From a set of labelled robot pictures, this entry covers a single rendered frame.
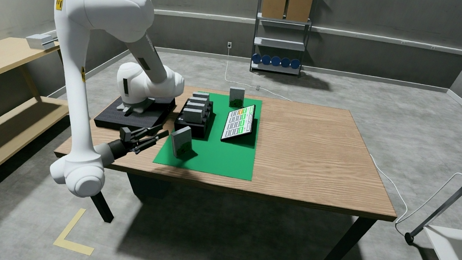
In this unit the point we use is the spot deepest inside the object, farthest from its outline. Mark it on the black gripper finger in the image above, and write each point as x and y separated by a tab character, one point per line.
142	132
147	142

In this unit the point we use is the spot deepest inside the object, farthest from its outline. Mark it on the green mat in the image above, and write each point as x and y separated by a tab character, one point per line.
232	158

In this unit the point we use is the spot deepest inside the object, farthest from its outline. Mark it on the black-framed status display screen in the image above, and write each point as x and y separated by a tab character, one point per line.
239	123

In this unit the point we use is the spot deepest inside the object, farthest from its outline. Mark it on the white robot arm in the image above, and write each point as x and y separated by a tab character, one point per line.
82	170

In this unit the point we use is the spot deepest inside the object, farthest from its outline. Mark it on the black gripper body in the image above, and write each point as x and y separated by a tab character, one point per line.
119	149

